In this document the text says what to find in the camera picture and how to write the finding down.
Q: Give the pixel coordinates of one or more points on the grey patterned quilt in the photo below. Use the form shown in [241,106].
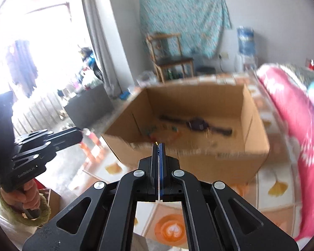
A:
[301,74]

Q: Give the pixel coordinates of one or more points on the grey curtain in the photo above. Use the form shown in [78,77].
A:
[107,31]

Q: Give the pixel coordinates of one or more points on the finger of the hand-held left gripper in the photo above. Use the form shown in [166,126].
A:
[65,142]
[65,133]

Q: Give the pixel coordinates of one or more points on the pile of clothes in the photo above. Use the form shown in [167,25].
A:
[89,65]

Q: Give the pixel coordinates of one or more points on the brown cardboard box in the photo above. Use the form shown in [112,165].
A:
[198,104]

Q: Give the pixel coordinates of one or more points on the clear plastic bag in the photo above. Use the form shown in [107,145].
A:
[146,77]

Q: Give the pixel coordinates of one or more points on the teal floral hanging cloth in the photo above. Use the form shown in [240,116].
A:
[185,15]

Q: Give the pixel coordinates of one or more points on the pink floral blanket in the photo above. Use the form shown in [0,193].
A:
[290,136]

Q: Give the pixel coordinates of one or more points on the wooden chair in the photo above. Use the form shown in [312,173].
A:
[172,61]

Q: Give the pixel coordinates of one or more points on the blue slipper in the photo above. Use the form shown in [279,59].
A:
[124,95]

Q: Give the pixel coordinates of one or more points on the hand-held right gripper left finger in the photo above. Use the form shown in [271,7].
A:
[154,170]

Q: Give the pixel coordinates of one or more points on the small red object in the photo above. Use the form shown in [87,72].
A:
[310,64]

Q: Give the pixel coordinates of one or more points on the blue water jug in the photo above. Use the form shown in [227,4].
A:
[246,40]

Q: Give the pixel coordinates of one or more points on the dark hanging clothes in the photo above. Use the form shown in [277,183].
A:
[22,65]

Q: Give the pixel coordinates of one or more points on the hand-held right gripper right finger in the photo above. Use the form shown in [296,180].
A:
[167,170]

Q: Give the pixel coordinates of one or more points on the grey cabinet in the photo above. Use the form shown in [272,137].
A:
[86,107]

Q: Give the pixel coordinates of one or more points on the red gift bag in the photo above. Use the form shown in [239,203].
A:
[40,185]

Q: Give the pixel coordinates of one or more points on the white wall socket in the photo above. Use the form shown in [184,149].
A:
[224,56]

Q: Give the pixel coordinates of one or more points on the white water dispenser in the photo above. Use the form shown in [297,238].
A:
[242,62]

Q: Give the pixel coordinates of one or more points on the person's left hand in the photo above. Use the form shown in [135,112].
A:
[31,196]

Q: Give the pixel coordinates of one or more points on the brown paper bag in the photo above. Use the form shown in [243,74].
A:
[53,201]

